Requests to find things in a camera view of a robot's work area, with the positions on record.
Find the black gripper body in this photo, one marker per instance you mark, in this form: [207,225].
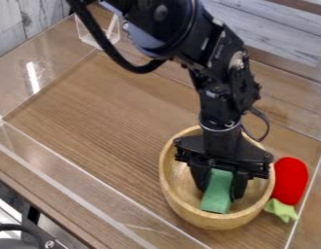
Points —
[224,150]

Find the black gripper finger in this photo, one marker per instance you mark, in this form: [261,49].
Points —
[239,184]
[200,174]

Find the green rectangular block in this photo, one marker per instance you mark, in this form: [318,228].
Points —
[216,198]

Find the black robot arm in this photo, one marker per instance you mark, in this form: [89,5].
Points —
[176,30]

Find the brown wooden bowl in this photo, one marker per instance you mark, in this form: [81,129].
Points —
[184,197]

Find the red plush strawberry toy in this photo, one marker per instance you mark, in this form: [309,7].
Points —
[291,176]

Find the black metal stand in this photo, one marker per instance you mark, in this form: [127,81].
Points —
[31,217]

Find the clear acrylic corner bracket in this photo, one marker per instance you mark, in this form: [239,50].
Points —
[112,32]

